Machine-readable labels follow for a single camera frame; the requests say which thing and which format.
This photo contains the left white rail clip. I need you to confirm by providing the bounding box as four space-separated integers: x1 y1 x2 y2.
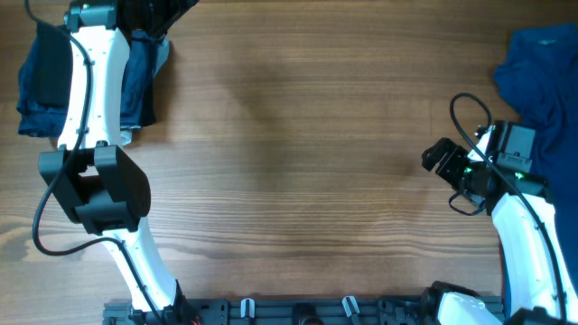
239 298 256 319

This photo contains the black polo shirt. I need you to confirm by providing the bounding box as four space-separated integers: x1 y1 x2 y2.
32 24 72 107

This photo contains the folded light grey garment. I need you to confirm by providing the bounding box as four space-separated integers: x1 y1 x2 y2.
120 31 170 145

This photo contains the white rail clip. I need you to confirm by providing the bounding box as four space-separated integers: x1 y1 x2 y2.
239 298 256 319
341 295 359 319

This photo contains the right white rail clip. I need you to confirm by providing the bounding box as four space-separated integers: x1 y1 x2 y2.
341 295 359 319

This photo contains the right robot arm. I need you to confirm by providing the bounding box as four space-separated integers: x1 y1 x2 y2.
422 121 577 324

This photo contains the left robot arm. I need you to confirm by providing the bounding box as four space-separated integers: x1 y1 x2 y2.
33 0 202 324

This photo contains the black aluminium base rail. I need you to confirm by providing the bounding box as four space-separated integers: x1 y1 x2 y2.
102 295 506 325

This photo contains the bright blue polo shirt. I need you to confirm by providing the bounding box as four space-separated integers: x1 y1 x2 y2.
494 23 577 285

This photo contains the folded dark blue garment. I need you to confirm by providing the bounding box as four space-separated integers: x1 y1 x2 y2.
16 26 160 138

